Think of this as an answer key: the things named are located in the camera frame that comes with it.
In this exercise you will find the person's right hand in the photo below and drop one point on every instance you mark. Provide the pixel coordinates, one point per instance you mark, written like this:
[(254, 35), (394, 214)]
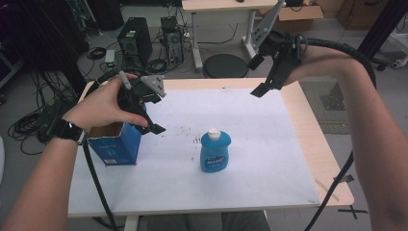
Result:
[(320, 62)]

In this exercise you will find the open brown cardboard box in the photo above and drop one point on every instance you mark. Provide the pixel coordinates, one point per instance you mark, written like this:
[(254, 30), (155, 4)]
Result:
[(298, 17)]

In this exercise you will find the person's left hand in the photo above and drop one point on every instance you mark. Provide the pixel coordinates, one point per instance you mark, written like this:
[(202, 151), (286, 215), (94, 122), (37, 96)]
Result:
[(96, 106)]

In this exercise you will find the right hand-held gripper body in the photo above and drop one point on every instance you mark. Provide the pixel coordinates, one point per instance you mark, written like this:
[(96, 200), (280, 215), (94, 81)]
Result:
[(282, 41)]

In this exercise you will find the black wrist watch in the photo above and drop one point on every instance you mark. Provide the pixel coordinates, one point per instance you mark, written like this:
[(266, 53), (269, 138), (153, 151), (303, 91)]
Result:
[(67, 130)]

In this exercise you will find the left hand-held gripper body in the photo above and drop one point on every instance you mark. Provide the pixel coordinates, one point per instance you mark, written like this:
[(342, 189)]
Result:
[(133, 97)]

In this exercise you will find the large brown cardboard box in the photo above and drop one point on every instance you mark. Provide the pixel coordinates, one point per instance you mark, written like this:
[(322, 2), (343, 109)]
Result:
[(362, 14)]

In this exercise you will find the white power adapter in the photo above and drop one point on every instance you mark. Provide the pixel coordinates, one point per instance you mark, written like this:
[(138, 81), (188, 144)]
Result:
[(109, 57)]

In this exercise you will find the black computer tower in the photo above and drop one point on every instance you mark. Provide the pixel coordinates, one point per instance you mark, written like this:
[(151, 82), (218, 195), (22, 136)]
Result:
[(134, 40)]

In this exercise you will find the black round stool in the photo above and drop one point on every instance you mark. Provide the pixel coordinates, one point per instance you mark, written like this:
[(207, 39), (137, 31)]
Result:
[(224, 66)]

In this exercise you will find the white-legged wooden desk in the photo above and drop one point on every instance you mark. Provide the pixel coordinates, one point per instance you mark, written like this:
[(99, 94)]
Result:
[(224, 5)]

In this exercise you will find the black metal stand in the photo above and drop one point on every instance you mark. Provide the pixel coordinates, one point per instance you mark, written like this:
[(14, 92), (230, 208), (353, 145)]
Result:
[(381, 29)]

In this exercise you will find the blue cardboard box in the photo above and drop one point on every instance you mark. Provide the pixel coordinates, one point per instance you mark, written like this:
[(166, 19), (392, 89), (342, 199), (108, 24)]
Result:
[(120, 146)]

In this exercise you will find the black curtain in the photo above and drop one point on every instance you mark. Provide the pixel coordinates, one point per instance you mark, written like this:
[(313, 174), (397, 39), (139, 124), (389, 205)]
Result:
[(38, 35)]

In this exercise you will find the small open computer case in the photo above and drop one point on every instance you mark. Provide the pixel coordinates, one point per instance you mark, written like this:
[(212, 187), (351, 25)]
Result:
[(173, 41)]

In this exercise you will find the blue bottle with white cap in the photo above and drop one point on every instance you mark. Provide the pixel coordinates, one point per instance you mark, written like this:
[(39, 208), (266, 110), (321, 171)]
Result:
[(214, 154)]

